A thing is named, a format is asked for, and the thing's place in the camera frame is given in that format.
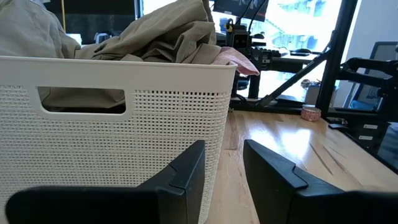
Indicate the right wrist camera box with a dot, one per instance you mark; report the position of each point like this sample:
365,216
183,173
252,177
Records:
241,40

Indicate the white perforated plastic basket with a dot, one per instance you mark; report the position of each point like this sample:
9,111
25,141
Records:
109,140

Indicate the black phone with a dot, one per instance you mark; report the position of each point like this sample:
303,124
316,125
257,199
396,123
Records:
299,54

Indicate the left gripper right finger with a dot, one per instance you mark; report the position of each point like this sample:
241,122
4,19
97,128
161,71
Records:
273,186

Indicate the small white ball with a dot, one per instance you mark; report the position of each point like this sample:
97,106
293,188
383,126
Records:
311,113

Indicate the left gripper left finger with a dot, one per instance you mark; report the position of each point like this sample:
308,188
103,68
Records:
177,193

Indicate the black computer mouse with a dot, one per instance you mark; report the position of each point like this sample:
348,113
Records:
302,50

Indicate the pink garment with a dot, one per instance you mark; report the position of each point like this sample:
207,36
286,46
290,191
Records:
239,60

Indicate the black keyboard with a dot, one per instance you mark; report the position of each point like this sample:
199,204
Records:
273,53

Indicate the black Netgear network box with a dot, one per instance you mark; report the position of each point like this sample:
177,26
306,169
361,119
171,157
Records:
370,133

